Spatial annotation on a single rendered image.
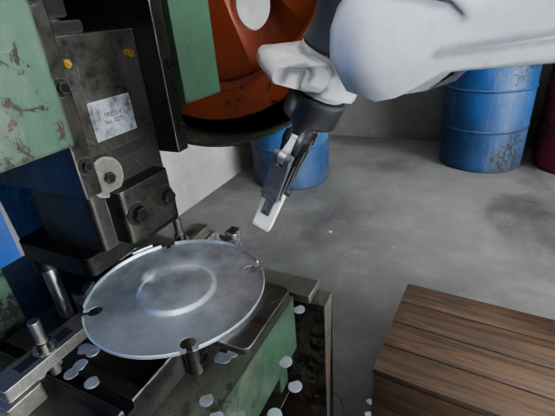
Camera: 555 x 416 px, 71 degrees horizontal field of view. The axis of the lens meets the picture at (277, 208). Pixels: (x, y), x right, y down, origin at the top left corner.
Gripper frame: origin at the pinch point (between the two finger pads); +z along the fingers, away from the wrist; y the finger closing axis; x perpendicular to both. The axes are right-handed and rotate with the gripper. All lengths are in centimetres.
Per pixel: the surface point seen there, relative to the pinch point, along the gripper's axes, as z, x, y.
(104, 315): 19.3, 13.1, -18.6
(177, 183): 122, 89, 137
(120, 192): -0.4, 16.7, -13.8
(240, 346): 9.4, -7.3, -16.8
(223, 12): -16.2, 30.1, 27.6
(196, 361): 23.0, -2.0, -14.2
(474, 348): 33, -58, 37
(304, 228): 103, 3, 139
